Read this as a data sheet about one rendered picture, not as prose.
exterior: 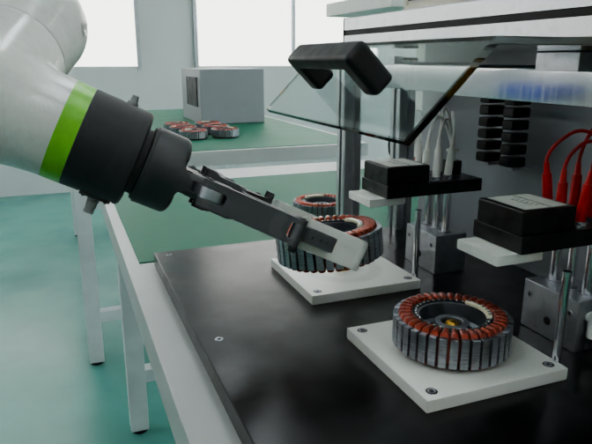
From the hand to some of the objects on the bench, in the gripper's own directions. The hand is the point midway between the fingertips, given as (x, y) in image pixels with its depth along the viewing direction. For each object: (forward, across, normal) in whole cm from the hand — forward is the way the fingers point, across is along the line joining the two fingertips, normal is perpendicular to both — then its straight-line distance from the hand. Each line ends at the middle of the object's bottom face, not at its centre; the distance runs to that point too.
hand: (325, 237), depth 63 cm
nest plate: (+11, -15, -5) cm, 19 cm away
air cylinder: (+24, -16, +1) cm, 28 cm away
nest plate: (+13, +9, -6) cm, 17 cm away
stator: (+13, +10, -5) cm, 16 cm away
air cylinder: (+26, +8, +1) cm, 27 cm away
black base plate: (+14, -3, -7) cm, 16 cm away
